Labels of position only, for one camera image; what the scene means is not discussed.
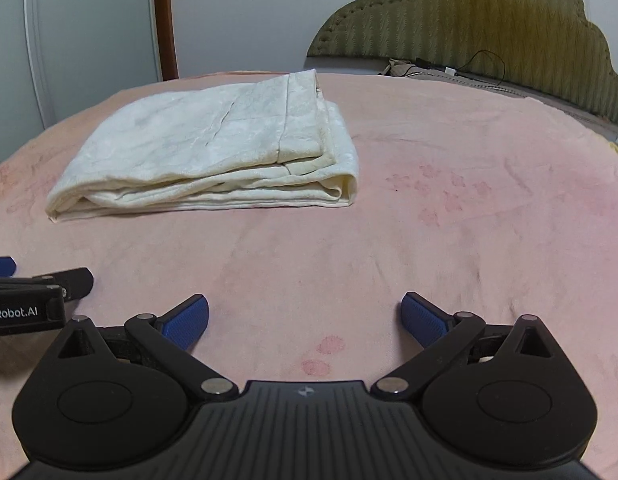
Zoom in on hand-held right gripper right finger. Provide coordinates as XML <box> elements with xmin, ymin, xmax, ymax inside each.
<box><xmin>371</xmin><ymin>291</ymin><xmax>560</xmax><ymax>402</ymax></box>

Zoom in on brown wooden door frame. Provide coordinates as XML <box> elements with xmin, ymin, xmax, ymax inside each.
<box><xmin>152</xmin><ymin>0</ymin><xmax>180</xmax><ymax>82</ymax></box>

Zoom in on pink blanket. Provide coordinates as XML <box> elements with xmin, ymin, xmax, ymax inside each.
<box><xmin>0</xmin><ymin>71</ymin><xmax>618</xmax><ymax>480</ymax></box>

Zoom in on white pants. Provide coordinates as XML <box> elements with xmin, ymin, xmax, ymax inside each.
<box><xmin>45</xmin><ymin>69</ymin><xmax>361</xmax><ymax>224</ymax></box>

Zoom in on beige crumpled cloth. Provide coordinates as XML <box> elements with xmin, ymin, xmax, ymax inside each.
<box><xmin>378</xmin><ymin>58</ymin><xmax>426</xmax><ymax>79</ymax></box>

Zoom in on black cable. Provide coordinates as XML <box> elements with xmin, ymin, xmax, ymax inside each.
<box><xmin>413</xmin><ymin>50</ymin><xmax>508</xmax><ymax>89</ymax></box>

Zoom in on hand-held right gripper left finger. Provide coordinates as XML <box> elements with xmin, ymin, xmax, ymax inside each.
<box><xmin>56</xmin><ymin>293</ymin><xmax>240</xmax><ymax>402</ymax></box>

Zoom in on flower-patterned wardrobe door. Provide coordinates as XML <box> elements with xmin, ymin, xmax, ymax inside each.
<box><xmin>0</xmin><ymin>0</ymin><xmax>158</xmax><ymax>172</ymax></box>

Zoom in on olive padded headboard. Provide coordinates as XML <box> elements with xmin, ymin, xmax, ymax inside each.
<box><xmin>306</xmin><ymin>0</ymin><xmax>618</xmax><ymax>127</ymax></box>

